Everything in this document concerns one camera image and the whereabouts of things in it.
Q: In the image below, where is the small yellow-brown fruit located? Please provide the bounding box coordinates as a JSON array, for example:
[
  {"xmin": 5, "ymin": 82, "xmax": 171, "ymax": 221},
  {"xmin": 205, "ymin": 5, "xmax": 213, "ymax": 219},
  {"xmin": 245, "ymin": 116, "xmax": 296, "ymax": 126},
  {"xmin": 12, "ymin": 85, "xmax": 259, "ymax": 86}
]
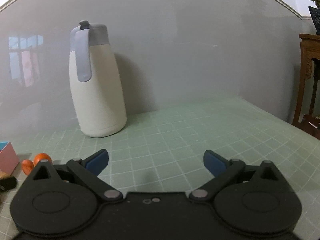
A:
[{"xmin": 0, "ymin": 172, "xmax": 9, "ymax": 179}]

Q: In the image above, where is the colourful cardboard box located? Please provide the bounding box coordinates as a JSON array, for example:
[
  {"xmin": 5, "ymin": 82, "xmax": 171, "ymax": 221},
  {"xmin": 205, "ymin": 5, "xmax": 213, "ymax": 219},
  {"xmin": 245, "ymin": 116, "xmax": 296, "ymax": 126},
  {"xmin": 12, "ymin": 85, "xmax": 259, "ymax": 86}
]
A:
[{"xmin": 0, "ymin": 141, "xmax": 19, "ymax": 175}]

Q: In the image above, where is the small red-orange fruit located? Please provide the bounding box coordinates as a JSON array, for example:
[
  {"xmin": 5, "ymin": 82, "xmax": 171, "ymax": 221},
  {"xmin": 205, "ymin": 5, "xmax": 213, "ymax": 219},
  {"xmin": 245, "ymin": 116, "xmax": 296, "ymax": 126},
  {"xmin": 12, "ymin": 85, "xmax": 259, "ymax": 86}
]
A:
[{"xmin": 21, "ymin": 159, "xmax": 34, "ymax": 176}]

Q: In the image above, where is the round orange tangerine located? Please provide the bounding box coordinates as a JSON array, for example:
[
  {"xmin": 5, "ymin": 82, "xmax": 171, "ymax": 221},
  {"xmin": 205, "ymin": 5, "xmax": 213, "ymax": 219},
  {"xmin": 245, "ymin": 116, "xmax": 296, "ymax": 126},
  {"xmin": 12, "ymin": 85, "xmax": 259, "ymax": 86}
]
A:
[{"xmin": 33, "ymin": 153, "xmax": 53, "ymax": 166}]

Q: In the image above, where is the white thermos jug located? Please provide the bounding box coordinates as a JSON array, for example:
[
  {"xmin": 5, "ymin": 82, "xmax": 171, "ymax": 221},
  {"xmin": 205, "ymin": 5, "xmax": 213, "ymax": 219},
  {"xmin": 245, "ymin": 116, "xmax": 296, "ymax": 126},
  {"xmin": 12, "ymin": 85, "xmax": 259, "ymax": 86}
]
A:
[{"xmin": 69, "ymin": 20, "xmax": 127, "ymax": 138}]

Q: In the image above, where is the brown bag under table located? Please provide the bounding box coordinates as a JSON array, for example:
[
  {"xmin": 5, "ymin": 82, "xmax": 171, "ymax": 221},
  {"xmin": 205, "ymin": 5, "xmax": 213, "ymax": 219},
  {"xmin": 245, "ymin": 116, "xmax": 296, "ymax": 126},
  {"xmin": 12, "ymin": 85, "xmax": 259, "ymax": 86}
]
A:
[{"xmin": 300, "ymin": 114, "xmax": 320, "ymax": 139}]

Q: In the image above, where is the carved wooden side table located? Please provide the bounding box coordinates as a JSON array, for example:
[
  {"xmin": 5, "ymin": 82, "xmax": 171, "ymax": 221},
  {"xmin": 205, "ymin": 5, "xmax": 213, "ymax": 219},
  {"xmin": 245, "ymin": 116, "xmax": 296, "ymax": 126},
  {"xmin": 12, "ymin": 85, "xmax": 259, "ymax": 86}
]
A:
[{"xmin": 292, "ymin": 34, "xmax": 319, "ymax": 127}]

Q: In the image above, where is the dark blue plant pot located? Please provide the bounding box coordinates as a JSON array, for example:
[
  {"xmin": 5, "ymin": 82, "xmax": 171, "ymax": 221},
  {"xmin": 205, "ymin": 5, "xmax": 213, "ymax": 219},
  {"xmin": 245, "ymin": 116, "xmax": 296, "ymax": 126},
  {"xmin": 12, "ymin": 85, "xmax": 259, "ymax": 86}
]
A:
[{"xmin": 308, "ymin": 6, "xmax": 320, "ymax": 35}]

